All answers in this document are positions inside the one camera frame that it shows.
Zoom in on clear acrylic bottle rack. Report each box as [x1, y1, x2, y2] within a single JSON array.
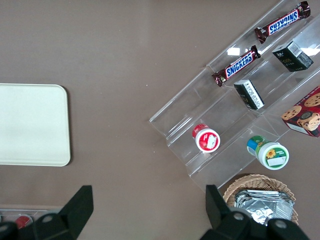
[[0, 203, 52, 227]]

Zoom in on red cola bottle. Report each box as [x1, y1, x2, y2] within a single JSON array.
[[14, 216, 31, 229]]

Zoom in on small black carton box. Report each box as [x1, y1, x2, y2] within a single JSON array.
[[271, 40, 315, 73], [233, 79, 265, 111]]

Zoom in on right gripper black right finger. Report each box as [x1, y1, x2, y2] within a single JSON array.
[[199, 184, 252, 240]]

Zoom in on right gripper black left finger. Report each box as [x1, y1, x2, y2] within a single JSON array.
[[21, 184, 95, 240]]

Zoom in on red chocolate chip cookie box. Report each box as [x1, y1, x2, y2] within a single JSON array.
[[281, 86, 320, 139]]

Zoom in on green lidded yogurt cup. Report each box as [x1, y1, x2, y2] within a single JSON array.
[[246, 135, 290, 171]]

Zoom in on red lidded yogurt cup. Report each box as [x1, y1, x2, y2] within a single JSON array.
[[191, 124, 221, 153]]

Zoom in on cream rectangular plastic tray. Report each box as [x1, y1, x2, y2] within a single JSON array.
[[0, 83, 72, 167]]

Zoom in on Snickers chocolate bar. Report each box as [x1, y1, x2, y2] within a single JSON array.
[[211, 45, 262, 88], [254, 1, 312, 45]]

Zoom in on silver foil tray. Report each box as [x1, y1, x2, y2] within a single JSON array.
[[233, 189, 296, 226]]

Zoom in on clear acrylic stepped shelf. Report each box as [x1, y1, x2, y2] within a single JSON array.
[[149, 0, 320, 193]]

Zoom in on light wicker basket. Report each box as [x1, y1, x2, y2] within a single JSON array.
[[222, 174, 300, 227]]

